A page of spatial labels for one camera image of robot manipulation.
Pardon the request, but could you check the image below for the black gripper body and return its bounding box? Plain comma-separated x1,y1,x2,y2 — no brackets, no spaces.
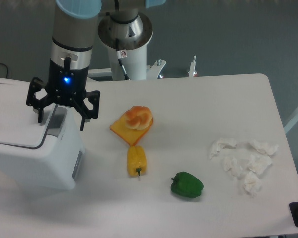
45,61,89,107

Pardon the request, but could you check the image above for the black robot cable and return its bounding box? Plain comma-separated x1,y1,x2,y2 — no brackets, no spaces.
115,38,130,81

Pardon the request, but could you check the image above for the green bell pepper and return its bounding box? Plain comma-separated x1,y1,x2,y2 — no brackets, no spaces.
170,172,204,198

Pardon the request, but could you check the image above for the crumpled white tissue middle left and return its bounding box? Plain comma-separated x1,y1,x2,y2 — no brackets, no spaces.
224,157,243,177

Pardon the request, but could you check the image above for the crumpled white tissue middle right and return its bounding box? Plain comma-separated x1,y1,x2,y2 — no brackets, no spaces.
247,155,272,175

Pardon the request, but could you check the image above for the white trash can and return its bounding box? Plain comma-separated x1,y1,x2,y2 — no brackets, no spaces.
0,78,85,190

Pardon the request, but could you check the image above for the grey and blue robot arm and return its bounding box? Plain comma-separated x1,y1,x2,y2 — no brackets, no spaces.
26,0,163,123

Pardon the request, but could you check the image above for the toast bread slice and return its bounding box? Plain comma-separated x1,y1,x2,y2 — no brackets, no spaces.
110,117,153,146

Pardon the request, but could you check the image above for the yellow bell pepper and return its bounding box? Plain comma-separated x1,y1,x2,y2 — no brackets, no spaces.
127,146,147,177

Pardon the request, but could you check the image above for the white frame bracket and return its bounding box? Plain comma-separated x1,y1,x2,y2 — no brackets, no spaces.
88,55,197,79

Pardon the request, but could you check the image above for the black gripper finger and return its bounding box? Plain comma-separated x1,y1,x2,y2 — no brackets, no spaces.
72,90,100,131
26,77,55,123

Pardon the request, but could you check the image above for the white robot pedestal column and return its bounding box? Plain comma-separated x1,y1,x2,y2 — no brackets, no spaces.
98,9,153,81

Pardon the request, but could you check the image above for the crumpled white tissue top right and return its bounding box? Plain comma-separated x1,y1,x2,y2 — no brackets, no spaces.
248,139,279,156

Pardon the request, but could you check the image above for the crumpled white tissue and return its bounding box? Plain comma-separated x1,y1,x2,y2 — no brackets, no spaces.
248,139,279,156
247,155,272,175
243,171,262,197
209,138,237,160
224,157,243,177

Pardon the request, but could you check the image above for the orange bread roll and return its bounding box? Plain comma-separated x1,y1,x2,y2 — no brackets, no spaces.
123,106,152,130

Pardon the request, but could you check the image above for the crumpled white tissue bottom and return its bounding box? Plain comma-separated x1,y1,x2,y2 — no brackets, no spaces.
243,171,262,197

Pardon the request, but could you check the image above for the crumpled white tissue top left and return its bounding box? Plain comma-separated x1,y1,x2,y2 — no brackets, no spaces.
209,138,237,160

